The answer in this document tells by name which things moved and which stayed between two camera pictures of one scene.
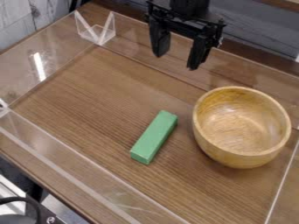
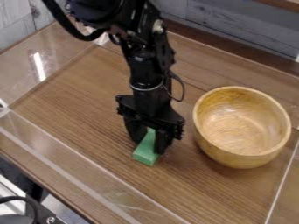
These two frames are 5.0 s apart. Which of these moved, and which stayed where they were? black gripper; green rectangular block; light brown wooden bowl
Moved: black gripper
Stayed: light brown wooden bowl; green rectangular block
